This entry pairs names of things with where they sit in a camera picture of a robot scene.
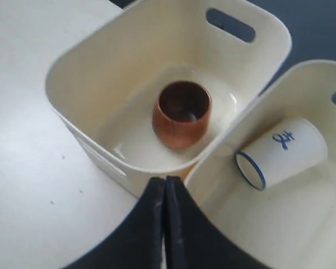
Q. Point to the white paper cup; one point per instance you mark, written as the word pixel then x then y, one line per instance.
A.
pixel 289 148

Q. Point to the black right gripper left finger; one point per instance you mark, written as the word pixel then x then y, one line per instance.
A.
pixel 137 240

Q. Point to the cream bin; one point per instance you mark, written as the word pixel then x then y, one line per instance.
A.
pixel 291 224
pixel 104 89

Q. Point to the cream bin left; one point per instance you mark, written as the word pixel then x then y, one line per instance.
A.
pixel 104 89

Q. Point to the brown wooden cup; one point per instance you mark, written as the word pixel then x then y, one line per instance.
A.
pixel 181 114

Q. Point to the cream bin middle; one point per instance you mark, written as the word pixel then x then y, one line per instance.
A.
pixel 291 224

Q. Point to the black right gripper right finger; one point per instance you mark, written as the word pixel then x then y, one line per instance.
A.
pixel 191 240

